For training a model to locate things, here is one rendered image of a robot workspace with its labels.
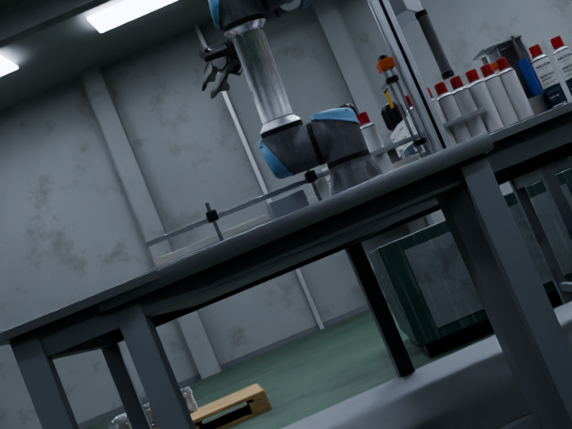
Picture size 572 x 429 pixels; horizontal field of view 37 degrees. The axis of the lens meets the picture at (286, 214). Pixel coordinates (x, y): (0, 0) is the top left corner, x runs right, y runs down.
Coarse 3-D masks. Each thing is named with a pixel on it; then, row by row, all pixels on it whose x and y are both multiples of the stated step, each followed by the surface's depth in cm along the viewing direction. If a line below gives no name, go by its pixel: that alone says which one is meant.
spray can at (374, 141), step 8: (360, 120) 257; (368, 120) 257; (368, 128) 256; (376, 128) 258; (368, 136) 256; (376, 136) 256; (368, 144) 256; (376, 144) 255; (384, 152) 255; (376, 160) 255; (384, 160) 255; (384, 168) 254; (392, 168) 255
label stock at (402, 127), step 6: (498, 72) 269; (480, 78) 271; (468, 84) 273; (408, 120) 288; (402, 126) 295; (402, 132) 297; (408, 132) 292; (414, 132) 287; (402, 138) 299; (408, 144) 296; (408, 150) 298; (414, 150) 293; (420, 150) 287
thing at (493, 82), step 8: (488, 64) 263; (488, 72) 263; (488, 80) 262; (496, 80) 261; (488, 88) 263; (496, 88) 261; (504, 88) 263; (496, 96) 261; (504, 96) 261; (496, 104) 262; (504, 104) 261; (504, 112) 261; (512, 112) 261; (504, 120) 261; (512, 120) 260
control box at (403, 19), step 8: (392, 0) 247; (400, 0) 246; (408, 0) 249; (416, 0) 257; (392, 8) 247; (400, 8) 246; (408, 8) 246; (416, 8) 254; (400, 16) 249; (408, 16) 253; (400, 24) 258; (408, 24) 262
